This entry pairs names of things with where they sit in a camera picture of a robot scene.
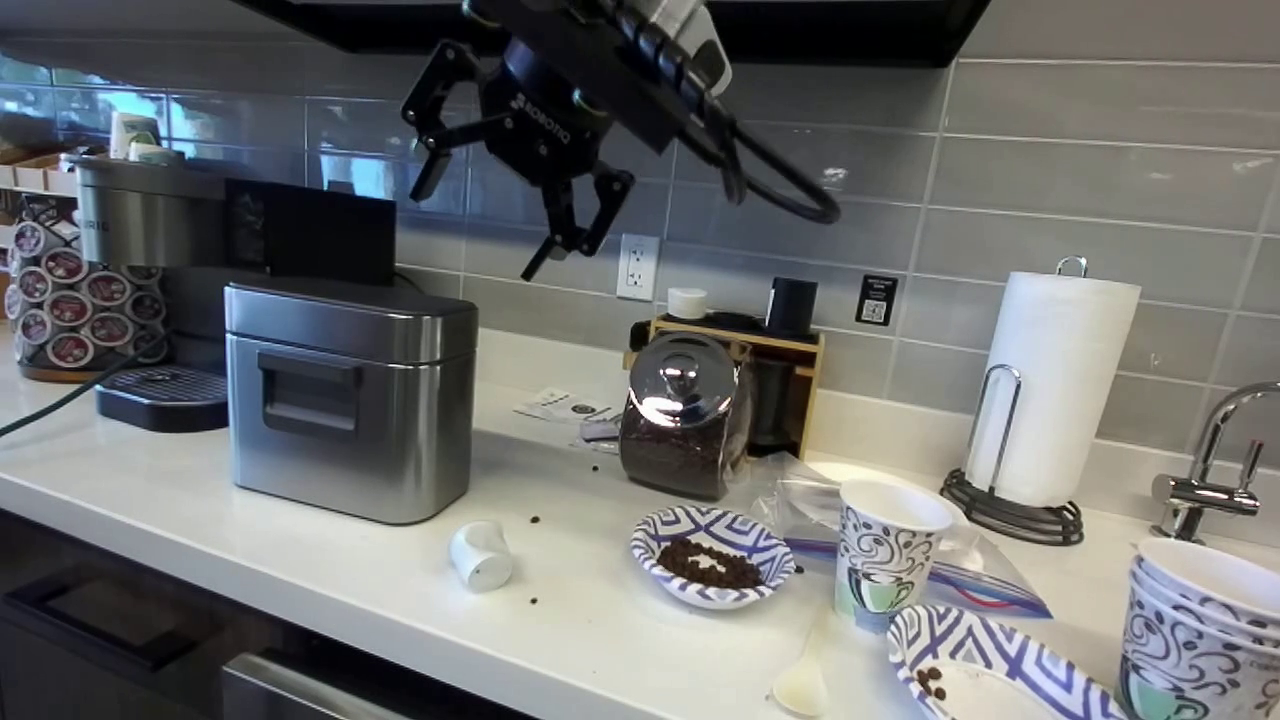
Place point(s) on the coffee pod carousel rack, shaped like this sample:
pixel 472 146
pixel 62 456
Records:
pixel 80 306

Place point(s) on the patterned paper cup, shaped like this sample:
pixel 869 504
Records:
pixel 887 552

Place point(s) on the small chrome tap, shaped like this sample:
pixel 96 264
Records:
pixel 1206 493

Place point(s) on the small blue patterned plate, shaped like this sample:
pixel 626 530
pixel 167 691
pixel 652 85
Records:
pixel 667 533

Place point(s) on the small white tub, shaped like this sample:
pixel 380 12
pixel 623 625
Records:
pixel 684 303

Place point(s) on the coffee grounds pile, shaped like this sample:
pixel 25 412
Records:
pixel 706 562

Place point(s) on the white wall outlet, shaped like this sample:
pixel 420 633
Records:
pixel 637 264

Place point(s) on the silver black Keurig coffee maker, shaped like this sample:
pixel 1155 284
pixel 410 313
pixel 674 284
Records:
pixel 146 213

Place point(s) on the large blue patterned plate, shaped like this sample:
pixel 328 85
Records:
pixel 1000 653

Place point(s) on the black cup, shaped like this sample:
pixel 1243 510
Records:
pixel 795 306

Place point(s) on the black wall switch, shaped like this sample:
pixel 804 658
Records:
pixel 877 303

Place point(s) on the dark upper cabinet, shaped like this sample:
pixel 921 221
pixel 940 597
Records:
pixel 824 25

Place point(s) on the white plastic spoon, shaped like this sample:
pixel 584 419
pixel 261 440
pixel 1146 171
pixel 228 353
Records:
pixel 800 685

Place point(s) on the small white pod container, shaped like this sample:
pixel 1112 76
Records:
pixel 480 556

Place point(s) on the stacked patterned paper bowls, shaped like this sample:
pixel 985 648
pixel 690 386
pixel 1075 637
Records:
pixel 1202 640

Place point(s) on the dark drawer cabinet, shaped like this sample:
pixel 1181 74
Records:
pixel 94 625

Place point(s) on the glass coffee bean jar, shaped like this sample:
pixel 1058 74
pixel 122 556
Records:
pixel 680 426

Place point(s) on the white paper packets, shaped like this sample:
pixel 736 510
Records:
pixel 565 406

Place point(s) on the white paper towel roll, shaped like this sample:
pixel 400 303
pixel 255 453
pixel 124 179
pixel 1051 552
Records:
pixel 1060 386

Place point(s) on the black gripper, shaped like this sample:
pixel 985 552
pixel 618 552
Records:
pixel 563 121

